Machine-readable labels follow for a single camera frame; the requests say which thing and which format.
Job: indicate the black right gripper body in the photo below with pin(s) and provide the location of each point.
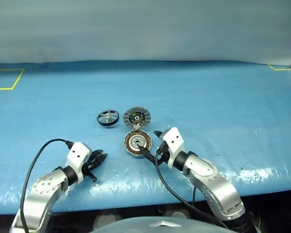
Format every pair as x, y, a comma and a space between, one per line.
163, 151

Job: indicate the grey rounded robot body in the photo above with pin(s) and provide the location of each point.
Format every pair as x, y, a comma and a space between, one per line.
135, 227

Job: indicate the yellow tape square outline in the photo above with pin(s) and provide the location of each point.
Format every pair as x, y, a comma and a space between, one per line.
280, 69
14, 83

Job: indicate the motor housing with copper windings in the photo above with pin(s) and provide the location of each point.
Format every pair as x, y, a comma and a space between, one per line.
132, 142

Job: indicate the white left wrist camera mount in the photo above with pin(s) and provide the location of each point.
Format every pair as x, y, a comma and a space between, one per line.
77, 155

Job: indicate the silver hinged motor lid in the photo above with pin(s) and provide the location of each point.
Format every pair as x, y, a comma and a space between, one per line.
137, 117

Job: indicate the blue plastic table cover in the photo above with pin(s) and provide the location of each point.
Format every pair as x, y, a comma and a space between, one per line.
208, 97

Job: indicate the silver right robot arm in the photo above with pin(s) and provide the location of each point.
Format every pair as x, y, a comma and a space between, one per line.
215, 179

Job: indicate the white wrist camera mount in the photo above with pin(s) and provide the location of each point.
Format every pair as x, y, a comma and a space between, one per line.
174, 143
77, 155

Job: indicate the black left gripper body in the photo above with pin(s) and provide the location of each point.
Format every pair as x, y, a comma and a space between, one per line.
89, 167

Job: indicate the black spoked rotor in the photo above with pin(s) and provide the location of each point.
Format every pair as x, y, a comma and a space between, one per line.
107, 118

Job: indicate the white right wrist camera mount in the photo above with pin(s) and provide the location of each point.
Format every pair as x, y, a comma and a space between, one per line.
174, 143

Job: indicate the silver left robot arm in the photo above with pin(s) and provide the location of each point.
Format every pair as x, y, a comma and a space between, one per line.
42, 187

